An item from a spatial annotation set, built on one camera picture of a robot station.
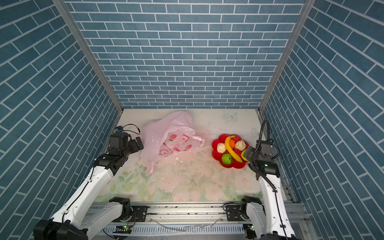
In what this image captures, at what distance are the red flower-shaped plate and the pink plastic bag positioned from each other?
0.15 meters

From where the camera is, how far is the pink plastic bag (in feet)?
2.86

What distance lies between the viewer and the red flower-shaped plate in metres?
0.88
